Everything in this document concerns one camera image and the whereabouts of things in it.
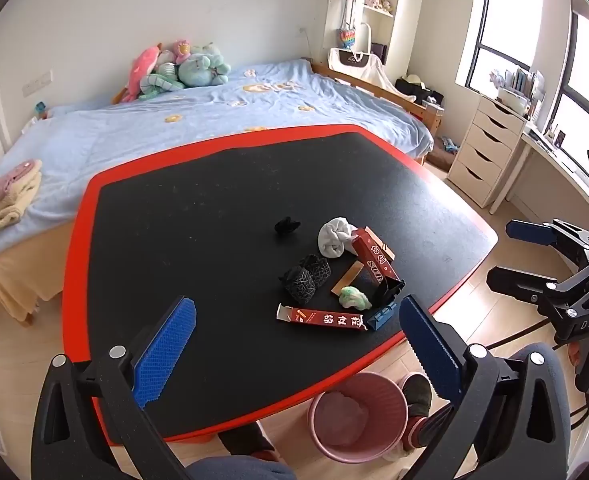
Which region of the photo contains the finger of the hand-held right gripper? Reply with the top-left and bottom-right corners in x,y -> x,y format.
505,218 -> 589,261
485,265 -> 561,306

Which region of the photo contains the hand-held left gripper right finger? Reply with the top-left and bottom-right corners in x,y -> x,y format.
399,295 -> 573,480

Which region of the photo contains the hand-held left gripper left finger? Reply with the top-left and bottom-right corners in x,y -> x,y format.
30,296 -> 198,480

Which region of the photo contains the small blue black box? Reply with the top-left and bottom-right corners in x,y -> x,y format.
365,305 -> 400,333

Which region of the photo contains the pink trash bin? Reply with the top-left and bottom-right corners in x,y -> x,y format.
308,372 -> 409,463

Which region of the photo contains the green white tissue wad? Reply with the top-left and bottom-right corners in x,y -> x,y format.
337,286 -> 374,311

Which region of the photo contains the red carton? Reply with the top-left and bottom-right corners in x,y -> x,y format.
351,226 -> 406,306

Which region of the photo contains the tan cardboard strip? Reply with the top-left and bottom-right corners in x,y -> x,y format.
331,260 -> 364,297

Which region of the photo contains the long red box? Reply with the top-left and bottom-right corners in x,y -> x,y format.
275,303 -> 365,333

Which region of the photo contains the black patterned sock ball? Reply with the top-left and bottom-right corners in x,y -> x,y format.
277,266 -> 317,305
299,254 -> 332,286

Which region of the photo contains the white balled sock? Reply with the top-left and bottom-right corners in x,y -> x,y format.
317,217 -> 359,261

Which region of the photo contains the small black wad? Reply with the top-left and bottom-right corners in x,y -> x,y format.
274,216 -> 301,237

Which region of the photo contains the black slipper white sole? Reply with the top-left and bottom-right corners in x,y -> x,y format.
218,419 -> 276,462
385,372 -> 456,462

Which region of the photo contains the white desk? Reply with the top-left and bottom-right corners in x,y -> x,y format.
489,122 -> 589,217

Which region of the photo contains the white drawer cabinet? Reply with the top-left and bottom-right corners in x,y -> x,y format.
447,95 -> 530,209

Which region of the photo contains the row of books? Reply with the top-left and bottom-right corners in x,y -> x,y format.
505,67 -> 546,102

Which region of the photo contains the pale yellow bed sheet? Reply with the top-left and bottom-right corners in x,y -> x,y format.
0,220 -> 75,323

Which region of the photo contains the black bag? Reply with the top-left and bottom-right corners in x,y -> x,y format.
395,75 -> 445,109

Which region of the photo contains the window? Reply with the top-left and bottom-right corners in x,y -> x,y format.
465,0 -> 589,181

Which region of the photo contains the pink folded towel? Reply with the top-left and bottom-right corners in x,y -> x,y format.
0,159 -> 42,211

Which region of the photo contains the bed with blue sheet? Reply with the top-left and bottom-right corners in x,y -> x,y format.
0,58 -> 434,261

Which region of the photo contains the white tote bag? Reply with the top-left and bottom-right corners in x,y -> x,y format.
327,47 -> 400,101

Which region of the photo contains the green striped plush toy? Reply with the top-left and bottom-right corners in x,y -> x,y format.
138,62 -> 185,101

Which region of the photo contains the teal plush toy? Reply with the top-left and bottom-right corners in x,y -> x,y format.
177,42 -> 232,87

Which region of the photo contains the wooden bed frame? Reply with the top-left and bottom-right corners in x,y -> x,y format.
311,62 -> 443,166

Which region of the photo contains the white wall shelf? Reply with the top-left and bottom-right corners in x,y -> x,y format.
325,0 -> 406,68

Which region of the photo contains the white wall switch panel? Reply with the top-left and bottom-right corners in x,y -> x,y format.
22,72 -> 54,96

